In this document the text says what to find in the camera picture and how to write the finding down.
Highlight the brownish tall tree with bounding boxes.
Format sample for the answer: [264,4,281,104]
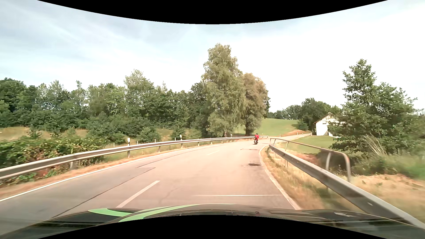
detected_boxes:
[242,73,270,136]

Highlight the grey asphalt road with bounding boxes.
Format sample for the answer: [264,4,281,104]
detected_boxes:
[0,134,313,235]

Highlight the car's own bonnet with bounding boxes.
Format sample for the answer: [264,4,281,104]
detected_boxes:
[0,203,425,239]

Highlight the metal tube railing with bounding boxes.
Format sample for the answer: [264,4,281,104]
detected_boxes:
[269,137,352,183]

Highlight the road markings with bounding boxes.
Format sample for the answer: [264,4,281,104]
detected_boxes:
[0,137,302,210]

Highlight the tall birch tree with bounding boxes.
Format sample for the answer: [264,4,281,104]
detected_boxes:
[201,43,247,137]

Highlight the green grass hill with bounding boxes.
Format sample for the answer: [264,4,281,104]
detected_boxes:
[232,118,336,154]

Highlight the large green tree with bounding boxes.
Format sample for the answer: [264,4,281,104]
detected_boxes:
[328,59,425,156]

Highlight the short metal guard rail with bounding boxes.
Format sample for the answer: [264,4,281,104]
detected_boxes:
[268,144,425,229]

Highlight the white house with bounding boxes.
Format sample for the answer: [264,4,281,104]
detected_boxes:
[314,113,339,137]

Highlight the group of distant trees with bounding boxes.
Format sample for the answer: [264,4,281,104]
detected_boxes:
[268,98,342,131]

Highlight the long metal guard rail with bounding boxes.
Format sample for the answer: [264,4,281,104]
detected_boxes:
[0,135,269,181]

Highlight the wood of green trees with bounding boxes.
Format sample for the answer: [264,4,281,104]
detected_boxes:
[0,69,213,140]

